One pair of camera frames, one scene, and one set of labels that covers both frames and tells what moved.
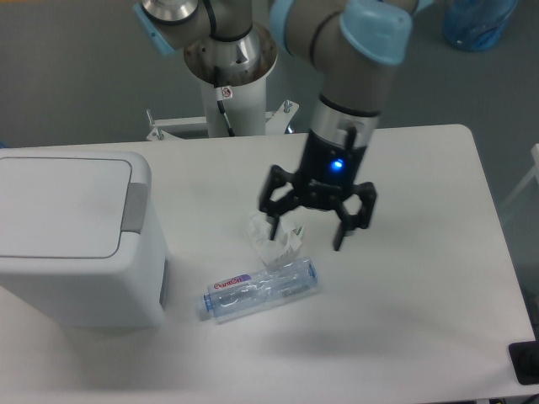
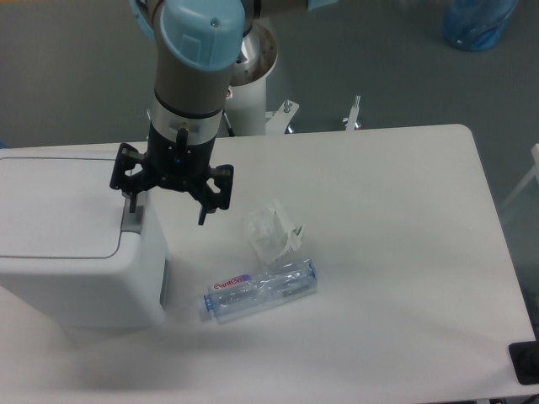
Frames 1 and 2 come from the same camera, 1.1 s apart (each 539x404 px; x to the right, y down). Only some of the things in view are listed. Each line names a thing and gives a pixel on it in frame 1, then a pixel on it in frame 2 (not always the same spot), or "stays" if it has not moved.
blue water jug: (473, 25) stays
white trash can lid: (61, 207) stays
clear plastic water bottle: (237, 295) stays
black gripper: (328, 171) to (178, 165)
